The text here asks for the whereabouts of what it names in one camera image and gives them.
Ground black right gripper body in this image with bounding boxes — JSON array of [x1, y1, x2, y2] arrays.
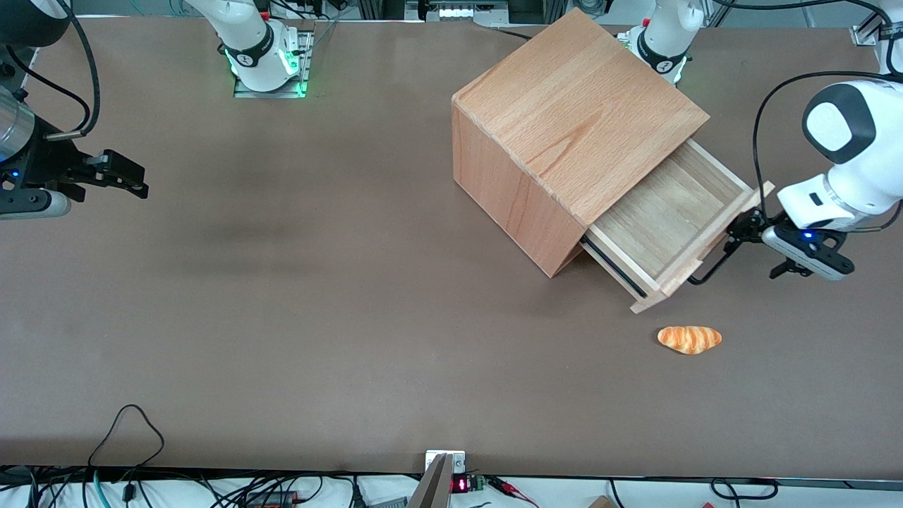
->
[[20, 131, 107, 204]]

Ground wooden drawer with black handle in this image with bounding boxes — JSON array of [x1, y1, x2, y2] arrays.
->
[[579, 138, 776, 315]]

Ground light wooden drawer cabinet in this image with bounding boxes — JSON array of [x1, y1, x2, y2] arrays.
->
[[451, 7, 711, 279]]

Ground orange toy croissant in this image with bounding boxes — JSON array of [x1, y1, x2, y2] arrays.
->
[[657, 325, 723, 356]]

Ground red clip lead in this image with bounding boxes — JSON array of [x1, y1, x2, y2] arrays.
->
[[485, 476, 540, 508]]

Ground white lit device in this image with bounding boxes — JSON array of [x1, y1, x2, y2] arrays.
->
[[422, 0, 510, 23]]

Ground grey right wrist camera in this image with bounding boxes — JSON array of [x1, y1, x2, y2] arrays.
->
[[0, 189, 72, 221]]

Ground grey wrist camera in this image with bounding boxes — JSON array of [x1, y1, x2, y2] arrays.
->
[[760, 224, 856, 282], [0, 189, 72, 221]]

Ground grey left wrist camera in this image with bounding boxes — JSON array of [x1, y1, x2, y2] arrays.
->
[[760, 224, 856, 282]]

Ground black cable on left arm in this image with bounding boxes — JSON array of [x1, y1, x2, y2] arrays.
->
[[711, 0, 903, 234]]

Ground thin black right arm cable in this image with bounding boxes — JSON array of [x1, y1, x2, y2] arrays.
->
[[6, 45, 92, 117]]

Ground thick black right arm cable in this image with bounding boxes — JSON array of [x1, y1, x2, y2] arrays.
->
[[47, 0, 101, 139]]

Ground aluminium profile bracket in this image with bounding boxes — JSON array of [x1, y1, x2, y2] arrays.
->
[[849, 13, 884, 47]]

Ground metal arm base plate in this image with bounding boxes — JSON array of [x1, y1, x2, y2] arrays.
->
[[233, 23, 316, 99]]

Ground thin black looped cable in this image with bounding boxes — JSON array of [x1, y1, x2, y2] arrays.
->
[[87, 404, 166, 508]]

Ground black coiled cable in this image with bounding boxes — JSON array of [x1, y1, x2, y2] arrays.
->
[[710, 478, 779, 501]]

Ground teal cable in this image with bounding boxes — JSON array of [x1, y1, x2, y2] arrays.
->
[[82, 469, 108, 508]]

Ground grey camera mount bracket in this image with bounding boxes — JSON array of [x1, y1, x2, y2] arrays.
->
[[408, 449, 467, 508]]

